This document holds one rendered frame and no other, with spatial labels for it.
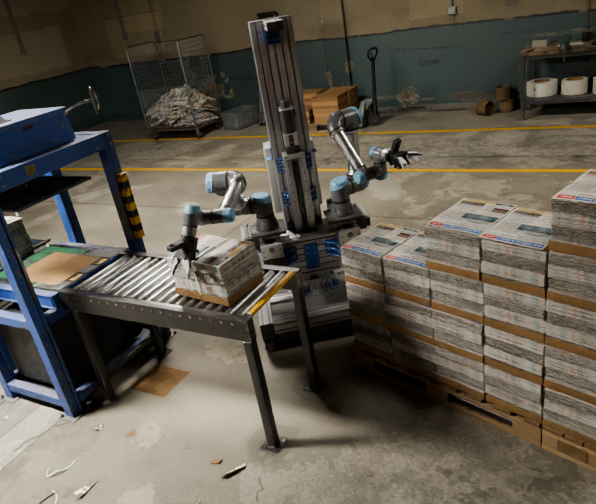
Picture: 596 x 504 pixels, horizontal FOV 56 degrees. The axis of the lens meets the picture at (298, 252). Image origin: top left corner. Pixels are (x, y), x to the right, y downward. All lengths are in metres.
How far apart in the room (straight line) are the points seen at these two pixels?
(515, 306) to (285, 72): 1.89
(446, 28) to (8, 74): 8.09
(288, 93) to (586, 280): 2.02
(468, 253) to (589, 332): 0.59
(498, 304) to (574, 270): 0.42
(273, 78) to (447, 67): 6.25
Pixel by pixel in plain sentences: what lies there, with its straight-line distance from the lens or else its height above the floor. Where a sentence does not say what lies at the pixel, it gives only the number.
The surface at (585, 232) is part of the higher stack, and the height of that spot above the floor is 1.17.
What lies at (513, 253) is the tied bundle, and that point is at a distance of 2.56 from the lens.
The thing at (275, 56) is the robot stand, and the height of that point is 1.82.
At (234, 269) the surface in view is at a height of 0.97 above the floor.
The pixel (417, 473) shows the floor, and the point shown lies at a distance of 2.95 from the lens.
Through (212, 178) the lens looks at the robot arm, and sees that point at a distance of 3.19.
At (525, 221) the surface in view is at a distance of 2.73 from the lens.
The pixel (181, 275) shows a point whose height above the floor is 0.93.
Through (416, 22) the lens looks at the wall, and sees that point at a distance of 9.60.
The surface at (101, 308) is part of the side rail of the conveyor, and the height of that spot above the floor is 0.73.
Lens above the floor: 2.17
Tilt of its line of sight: 25 degrees down
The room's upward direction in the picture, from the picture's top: 10 degrees counter-clockwise
